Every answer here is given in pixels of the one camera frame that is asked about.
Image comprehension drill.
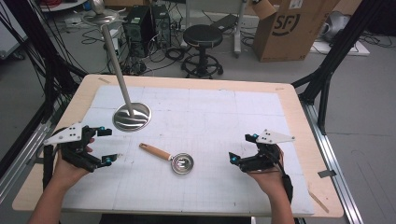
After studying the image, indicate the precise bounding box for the tangle of black cables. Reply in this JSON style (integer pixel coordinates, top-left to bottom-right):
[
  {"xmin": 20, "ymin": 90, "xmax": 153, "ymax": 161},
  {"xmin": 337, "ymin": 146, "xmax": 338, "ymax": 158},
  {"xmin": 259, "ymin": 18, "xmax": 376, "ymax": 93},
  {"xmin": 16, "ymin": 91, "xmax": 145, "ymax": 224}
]
[{"xmin": 80, "ymin": 27, "xmax": 188, "ymax": 77}]

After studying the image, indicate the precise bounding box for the person's left hand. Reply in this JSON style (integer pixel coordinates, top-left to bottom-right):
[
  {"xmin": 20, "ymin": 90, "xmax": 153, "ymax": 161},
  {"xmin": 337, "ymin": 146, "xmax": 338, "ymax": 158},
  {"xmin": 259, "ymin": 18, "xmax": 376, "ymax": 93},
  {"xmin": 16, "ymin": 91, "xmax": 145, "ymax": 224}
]
[{"xmin": 50, "ymin": 137, "xmax": 95, "ymax": 193}]

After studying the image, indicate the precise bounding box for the brown cardboard box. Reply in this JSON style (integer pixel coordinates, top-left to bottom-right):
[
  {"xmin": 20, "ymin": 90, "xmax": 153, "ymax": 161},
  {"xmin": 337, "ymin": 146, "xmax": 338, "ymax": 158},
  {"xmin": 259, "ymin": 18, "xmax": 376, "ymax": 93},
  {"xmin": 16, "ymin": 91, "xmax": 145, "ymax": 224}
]
[{"xmin": 247, "ymin": 0, "xmax": 341, "ymax": 63}]

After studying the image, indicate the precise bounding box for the grey rounded device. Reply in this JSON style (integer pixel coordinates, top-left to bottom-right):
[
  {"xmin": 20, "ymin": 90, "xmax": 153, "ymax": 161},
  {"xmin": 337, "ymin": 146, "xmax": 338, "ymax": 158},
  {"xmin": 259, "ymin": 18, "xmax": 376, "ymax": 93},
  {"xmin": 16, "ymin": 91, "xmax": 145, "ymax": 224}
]
[{"xmin": 319, "ymin": 10, "xmax": 352, "ymax": 44}]

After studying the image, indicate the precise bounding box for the flat white board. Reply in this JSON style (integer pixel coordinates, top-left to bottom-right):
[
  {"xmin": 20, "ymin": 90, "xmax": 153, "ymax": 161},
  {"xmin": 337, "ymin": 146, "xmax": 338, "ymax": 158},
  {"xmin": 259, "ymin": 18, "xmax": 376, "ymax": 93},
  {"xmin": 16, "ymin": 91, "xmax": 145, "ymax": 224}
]
[{"xmin": 310, "ymin": 39, "xmax": 372, "ymax": 57}]

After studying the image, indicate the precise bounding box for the black metal frame stand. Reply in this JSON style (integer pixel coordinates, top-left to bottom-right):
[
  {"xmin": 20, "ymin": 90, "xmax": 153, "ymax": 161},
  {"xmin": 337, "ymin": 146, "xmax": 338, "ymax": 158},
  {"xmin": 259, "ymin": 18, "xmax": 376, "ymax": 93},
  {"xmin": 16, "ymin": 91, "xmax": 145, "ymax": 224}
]
[
  {"xmin": 290, "ymin": 0, "xmax": 386, "ymax": 136},
  {"xmin": 0, "ymin": 0, "xmax": 90, "ymax": 178}
]

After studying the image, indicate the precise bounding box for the metal ladle with wooden handle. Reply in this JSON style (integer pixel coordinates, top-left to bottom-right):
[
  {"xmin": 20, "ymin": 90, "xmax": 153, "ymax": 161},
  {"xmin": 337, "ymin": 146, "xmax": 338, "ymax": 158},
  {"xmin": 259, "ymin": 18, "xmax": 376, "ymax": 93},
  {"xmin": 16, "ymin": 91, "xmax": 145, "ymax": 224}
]
[{"xmin": 138, "ymin": 142, "xmax": 195, "ymax": 175}]

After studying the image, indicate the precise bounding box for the black round stool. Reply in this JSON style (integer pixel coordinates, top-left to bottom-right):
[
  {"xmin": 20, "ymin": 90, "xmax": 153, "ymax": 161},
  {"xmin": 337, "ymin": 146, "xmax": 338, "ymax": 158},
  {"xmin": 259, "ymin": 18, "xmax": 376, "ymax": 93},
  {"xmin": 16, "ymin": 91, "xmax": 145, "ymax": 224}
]
[{"xmin": 180, "ymin": 23, "xmax": 225, "ymax": 79}]

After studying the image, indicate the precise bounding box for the small black computer tower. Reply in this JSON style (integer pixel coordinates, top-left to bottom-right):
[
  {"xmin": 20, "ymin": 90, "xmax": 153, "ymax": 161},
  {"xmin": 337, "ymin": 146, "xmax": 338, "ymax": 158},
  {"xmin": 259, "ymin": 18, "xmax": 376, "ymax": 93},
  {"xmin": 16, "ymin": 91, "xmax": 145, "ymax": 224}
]
[{"xmin": 150, "ymin": 4, "xmax": 173, "ymax": 49}]

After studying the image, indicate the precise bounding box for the black wrist strap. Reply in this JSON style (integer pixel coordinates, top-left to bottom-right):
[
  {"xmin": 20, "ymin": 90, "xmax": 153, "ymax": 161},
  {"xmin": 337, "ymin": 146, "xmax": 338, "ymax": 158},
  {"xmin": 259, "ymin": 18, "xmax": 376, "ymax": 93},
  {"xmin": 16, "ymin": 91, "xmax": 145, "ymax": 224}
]
[
  {"xmin": 280, "ymin": 173, "xmax": 295, "ymax": 203},
  {"xmin": 42, "ymin": 144, "xmax": 54, "ymax": 191}
]

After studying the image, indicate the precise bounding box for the silver round lamp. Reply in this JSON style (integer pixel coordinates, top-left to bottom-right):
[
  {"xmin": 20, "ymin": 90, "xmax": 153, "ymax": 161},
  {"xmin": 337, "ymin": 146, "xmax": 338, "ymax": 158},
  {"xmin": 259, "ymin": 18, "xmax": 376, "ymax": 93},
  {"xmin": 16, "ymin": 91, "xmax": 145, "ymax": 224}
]
[{"xmin": 81, "ymin": 0, "xmax": 121, "ymax": 26}]

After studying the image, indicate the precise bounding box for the metal stand with round base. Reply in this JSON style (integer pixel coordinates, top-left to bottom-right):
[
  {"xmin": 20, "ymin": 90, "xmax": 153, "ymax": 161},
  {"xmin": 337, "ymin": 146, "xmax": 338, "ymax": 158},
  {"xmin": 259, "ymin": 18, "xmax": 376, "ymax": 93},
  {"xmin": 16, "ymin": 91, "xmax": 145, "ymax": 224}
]
[{"xmin": 100, "ymin": 23, "xmax": 153, "ymax": 133}]

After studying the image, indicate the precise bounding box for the thin wooden stick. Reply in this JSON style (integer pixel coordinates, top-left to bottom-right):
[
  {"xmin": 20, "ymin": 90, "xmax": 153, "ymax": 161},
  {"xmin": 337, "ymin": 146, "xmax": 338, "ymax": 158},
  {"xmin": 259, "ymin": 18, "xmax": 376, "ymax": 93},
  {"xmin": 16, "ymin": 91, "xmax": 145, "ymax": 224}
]
[{"xmin": 307, "ymin": 189, "xmax": 331, "ymax": 215}]

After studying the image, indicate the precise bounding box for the large black computer tower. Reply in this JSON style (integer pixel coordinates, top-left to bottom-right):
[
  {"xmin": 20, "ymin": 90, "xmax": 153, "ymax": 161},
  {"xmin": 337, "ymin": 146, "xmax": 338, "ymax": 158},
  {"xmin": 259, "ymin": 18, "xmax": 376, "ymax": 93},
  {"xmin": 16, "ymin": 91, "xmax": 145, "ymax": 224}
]
[{"xmin": 122, "ymin": 5, "xmax": 157, "ymax": 59}]

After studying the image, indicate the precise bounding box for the aluminium rail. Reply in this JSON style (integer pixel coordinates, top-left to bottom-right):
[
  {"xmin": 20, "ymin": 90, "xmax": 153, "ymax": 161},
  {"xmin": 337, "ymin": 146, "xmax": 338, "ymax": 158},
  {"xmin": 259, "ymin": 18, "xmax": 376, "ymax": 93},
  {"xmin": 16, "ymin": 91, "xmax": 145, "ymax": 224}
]
[
  {"xmin": 300, "ymin": 101, "xmax": 365, "ymax": 224},
  {"xmin": 0, "ymin": 102, "xmax": 68, "ymax": 204}
]

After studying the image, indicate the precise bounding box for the grey tape strip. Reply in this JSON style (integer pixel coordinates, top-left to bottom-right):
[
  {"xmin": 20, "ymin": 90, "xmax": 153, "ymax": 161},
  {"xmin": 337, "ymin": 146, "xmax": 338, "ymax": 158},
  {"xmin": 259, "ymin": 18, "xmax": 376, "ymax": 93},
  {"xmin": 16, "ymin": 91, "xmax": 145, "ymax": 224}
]
[{"xmin": 317, "ymin": 169, "xmax": 338, "ymax": 179}]

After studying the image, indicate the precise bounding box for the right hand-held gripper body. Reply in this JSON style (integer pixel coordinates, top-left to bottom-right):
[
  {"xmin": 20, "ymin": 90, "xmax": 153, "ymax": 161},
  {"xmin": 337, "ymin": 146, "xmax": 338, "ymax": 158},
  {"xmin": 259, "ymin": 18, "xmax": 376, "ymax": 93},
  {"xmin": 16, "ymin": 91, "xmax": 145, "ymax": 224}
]
[{"xmin": 238, "ymin": 128, "xmax": 296, "ymax": 174}]

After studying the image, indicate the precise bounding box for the person's right hand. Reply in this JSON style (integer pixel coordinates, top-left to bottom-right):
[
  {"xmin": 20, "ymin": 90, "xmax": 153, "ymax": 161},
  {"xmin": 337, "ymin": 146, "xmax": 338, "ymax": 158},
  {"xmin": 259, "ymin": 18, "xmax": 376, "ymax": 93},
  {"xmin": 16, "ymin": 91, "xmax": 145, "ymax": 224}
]
[{"xmin": 247, "ymin": 147, "xmax": 287, "ymax": 196}]

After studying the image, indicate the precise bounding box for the white grid mat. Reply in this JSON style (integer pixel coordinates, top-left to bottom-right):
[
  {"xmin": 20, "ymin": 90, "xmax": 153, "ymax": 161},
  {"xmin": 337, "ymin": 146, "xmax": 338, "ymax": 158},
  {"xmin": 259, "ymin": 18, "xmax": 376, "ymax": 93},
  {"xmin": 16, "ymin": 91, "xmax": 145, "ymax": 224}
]
[{"xmin": 61, "ymin": 84, "xmax": 316, "ymax": 217}]

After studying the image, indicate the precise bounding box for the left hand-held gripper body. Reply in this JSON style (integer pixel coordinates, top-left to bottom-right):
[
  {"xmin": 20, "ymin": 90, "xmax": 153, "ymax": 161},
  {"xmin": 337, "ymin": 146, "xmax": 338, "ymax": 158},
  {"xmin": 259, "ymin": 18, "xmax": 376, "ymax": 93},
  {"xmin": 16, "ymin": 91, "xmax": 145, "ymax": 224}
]
[{"xmin": 43, "ymin": 122, "xmax": 105, "ymax": 174}]

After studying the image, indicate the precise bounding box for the white table leg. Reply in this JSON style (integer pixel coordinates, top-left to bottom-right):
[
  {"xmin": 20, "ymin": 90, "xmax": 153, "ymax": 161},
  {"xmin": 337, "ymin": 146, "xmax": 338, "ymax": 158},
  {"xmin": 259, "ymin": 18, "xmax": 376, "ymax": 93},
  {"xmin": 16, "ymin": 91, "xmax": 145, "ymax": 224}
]
[{"xmin": 233, "ymin": 0, "xmax": 251, "ymax": 59}]

